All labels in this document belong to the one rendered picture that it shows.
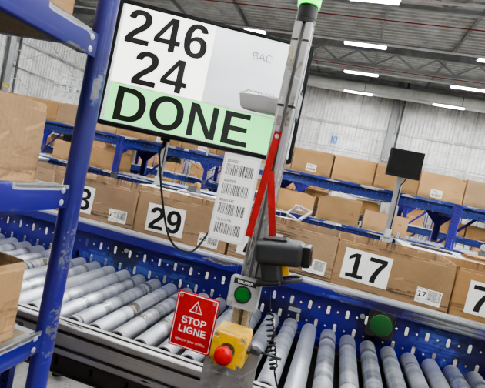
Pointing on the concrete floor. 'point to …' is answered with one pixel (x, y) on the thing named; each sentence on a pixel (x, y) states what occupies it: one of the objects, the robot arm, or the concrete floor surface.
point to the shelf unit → (35, 342)
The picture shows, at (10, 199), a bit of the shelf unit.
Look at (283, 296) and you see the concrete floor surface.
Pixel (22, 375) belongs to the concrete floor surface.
